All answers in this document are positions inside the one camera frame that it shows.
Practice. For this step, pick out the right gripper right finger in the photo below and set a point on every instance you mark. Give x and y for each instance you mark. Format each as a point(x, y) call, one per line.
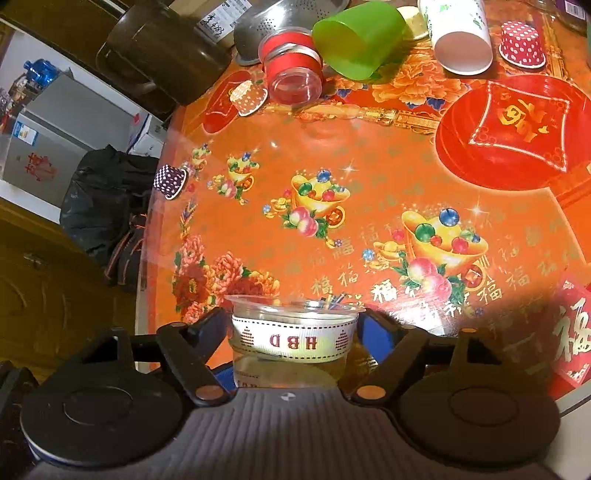
point(399, 352)

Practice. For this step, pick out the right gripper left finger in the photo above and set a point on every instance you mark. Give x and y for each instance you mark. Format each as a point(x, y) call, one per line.
point(186, 348)

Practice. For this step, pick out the clear cup with HBD ribbon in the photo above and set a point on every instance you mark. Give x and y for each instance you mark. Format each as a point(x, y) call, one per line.
point(290, 343)

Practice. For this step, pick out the red banded clear cup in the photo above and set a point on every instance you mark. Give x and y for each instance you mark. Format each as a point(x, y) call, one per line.
point(293, 67)

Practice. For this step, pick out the green plastic cup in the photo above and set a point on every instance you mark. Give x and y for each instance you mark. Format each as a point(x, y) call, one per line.
point(358, 41)

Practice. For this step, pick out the white paper cup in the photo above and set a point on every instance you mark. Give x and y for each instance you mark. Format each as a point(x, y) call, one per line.
point(459, 35)

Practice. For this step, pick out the black clothing pile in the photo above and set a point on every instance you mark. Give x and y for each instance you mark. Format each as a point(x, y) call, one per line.
point(104, 211)

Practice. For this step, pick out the purple striped cupcake liner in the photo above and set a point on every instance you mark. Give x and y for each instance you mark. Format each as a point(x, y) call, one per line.
point(170, 181)

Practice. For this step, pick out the white storage box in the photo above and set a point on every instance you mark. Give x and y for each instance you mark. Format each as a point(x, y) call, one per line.
point(147, 136)

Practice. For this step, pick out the grey refrigerator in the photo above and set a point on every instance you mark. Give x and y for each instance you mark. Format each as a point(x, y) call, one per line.
point(54, 131)

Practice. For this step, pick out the orange dotted cupcake liner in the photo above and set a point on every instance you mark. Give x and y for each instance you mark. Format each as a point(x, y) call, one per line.
point(248, 97)

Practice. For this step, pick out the dark brown plastic pitcher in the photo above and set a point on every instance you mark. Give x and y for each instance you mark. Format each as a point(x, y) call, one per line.
point(169, 51)

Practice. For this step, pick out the blue water bottle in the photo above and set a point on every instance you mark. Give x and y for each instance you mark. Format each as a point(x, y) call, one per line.
point(40, 73)

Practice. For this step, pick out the cardboard box with label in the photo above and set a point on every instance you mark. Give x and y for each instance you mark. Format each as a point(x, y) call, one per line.
point(216, 19)

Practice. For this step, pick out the red dotted cupcake liner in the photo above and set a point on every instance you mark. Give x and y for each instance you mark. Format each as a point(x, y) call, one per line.
point(521, 45)

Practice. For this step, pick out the inverted steel bowl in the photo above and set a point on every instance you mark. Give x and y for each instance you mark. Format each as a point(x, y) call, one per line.
point(268, 17)

